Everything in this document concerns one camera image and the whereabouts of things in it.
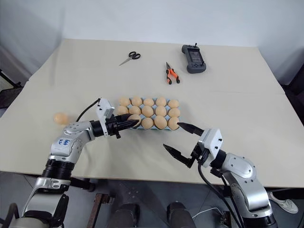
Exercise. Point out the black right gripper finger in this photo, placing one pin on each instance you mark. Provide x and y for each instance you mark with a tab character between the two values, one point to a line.
177	154
192	129

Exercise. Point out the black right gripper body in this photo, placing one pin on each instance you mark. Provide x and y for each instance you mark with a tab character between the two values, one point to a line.
199	153

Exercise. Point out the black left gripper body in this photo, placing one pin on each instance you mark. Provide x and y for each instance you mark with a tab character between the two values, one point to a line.
111	127

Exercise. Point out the beige egg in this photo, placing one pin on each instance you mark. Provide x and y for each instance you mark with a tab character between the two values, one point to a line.
60	118
122	110
135	110
137	101
161	101
149	101
134	118
173	103
174	112
173	123
160	122
160	111
147	123
147	111
124	101

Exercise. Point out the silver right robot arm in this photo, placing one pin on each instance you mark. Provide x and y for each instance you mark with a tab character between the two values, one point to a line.
244	175

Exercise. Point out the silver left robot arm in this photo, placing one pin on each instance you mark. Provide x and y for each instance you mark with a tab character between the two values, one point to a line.
71	142

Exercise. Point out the light blue egg carton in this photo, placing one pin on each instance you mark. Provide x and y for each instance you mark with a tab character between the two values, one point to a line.
154	117

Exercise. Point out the orange black pliers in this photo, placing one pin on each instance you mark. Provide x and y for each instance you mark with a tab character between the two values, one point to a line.
172	74

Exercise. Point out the dark rounded shape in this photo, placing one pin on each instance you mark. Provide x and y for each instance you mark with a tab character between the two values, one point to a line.
179	215

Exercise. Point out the black table clamp bar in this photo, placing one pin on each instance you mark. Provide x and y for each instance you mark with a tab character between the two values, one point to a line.
83	183

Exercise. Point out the grey handheld remote controller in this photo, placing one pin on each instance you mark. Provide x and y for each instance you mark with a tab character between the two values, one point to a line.
194	58

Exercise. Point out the white shoe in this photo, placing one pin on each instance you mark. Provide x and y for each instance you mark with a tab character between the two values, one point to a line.
286	204

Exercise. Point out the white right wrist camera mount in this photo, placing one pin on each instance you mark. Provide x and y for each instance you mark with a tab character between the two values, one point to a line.
211	140

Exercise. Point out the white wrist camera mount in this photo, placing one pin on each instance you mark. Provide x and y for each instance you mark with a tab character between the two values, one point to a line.
105	108
211	140

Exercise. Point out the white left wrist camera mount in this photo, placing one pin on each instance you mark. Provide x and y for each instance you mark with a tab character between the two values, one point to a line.
105	108

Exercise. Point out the rusty metal bracket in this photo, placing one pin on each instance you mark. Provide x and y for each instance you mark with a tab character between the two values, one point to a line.
101	206

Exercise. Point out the black metal frame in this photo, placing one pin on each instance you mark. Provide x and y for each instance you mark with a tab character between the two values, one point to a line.
9	91

